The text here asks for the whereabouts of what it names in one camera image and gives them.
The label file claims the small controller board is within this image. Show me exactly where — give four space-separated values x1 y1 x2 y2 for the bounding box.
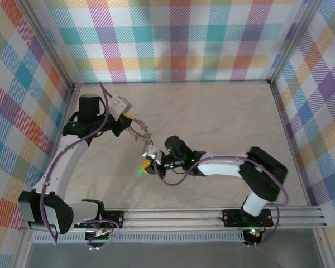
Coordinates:
244 227 262 246
85 228 112 241

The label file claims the aluminium side rail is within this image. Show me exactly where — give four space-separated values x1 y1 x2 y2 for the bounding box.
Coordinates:
270 83 334 268
13 85 82 268

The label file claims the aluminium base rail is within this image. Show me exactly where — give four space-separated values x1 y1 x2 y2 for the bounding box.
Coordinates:
19 205 328 233

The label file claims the aluminium back rail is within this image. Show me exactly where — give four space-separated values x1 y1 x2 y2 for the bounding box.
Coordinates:
72 80 273 87

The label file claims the small black base mount plate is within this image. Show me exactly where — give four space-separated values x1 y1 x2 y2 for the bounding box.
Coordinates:
102 210 126 229

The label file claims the grey slotted cable duct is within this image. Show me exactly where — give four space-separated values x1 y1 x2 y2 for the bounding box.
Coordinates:
32 233 245 243

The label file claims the aluminium frame post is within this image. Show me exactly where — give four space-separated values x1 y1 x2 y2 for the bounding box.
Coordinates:
267 0 322 84
21 0 75 90

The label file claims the long black base mount plate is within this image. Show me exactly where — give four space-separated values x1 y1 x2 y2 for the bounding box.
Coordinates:
222 208 274 228

